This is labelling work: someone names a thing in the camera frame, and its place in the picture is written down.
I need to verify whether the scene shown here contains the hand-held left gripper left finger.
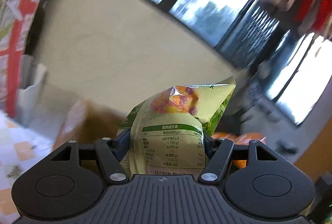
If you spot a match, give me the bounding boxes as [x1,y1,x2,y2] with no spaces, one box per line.
[50,129,131,185]

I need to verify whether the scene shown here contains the brown cardboard box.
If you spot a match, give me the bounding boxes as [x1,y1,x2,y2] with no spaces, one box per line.
[53,99,126,153]

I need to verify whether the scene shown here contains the white paper bag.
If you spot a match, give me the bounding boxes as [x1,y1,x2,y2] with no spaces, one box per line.
[18,55,49,128]

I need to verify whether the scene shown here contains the orange snack packet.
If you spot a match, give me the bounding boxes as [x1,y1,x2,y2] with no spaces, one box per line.
[211,132,268,170]

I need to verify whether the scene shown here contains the green yellow snack packet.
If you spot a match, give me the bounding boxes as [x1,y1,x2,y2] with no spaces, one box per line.
[118,76,237,177]

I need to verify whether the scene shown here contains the red hanging garment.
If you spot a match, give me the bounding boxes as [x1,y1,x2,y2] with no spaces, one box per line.
[294,0,332,33]

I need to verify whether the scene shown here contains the black framed window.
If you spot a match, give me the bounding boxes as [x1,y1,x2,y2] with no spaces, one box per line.
[56,0,332,126]

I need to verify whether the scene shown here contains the checked floral tablecloth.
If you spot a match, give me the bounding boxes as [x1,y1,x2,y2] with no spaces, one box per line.
[0,109,56,224]

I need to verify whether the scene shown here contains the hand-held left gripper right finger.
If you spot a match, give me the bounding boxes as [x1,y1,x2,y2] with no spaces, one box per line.
[198,132,280,185]

